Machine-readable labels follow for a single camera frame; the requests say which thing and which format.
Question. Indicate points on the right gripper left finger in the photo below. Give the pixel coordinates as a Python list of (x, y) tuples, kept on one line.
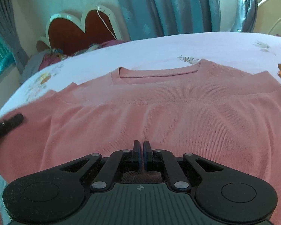
[(100, 173)]

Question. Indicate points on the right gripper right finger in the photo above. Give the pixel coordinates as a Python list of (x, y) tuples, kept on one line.
[(179, 173)]

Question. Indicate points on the pink knit shirt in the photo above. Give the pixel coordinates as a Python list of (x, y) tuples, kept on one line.
[(217, 112)]

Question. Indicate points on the pile of colourful clothes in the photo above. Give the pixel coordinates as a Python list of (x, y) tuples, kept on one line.
[(49, 57)]

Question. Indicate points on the grey side curtain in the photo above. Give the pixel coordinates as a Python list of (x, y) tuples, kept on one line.
[(9, 34)]

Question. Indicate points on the red heart-shaped headboard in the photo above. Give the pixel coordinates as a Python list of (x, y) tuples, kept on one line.
[(65, 31)]

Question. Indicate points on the floral white bed blanket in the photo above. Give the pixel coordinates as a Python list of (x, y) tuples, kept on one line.
[(248, 52)]

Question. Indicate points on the blue-grey window curtain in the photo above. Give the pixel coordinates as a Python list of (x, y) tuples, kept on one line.
[(158, 18)]

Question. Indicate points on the cream round headboard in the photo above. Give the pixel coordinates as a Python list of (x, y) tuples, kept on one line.
[(268, 20)]

